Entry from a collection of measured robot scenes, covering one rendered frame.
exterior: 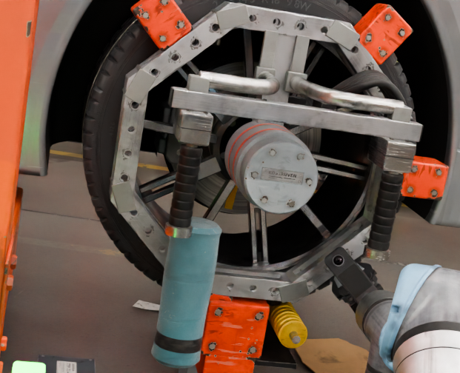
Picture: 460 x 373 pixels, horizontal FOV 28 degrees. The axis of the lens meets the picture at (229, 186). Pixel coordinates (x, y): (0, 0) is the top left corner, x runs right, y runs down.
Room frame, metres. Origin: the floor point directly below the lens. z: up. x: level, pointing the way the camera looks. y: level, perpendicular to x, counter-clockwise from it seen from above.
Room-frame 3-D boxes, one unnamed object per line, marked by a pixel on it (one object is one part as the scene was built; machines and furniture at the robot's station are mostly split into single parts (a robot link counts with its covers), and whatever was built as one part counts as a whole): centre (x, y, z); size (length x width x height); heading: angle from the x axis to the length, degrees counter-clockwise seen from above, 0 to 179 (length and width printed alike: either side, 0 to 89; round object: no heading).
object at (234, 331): (1.75, -0.04, 0.48); 0.16 x 0.12 x 0.17; 12
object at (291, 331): (1.83, -0.15, 0.51); 0.29 x 0.06 x 0.06; 12
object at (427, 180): (1.78, -0.36, 0.85); 0.09 x 0.08 x 0.07; 102
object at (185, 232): (1.45, 0.07, 0.83); 0.04 x 0.04 x 0.16
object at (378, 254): (1.52, -0.26, 0.83); 0.04 x 0.04 x 0.16
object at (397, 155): (1.55, -0.26, 0.93); 0.09 x 0.05 x 0.05; 12
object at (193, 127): (1.48, 0.08, 0.93); 0.09 x 0.05 x 0.05; 12
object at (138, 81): (1.71, -0.05, 0.85); 0.54 x 0.07 x 0.54; 102
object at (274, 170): (1.64, -0.06, 0.85); 0.21 x 0.14 x 0.14; 12
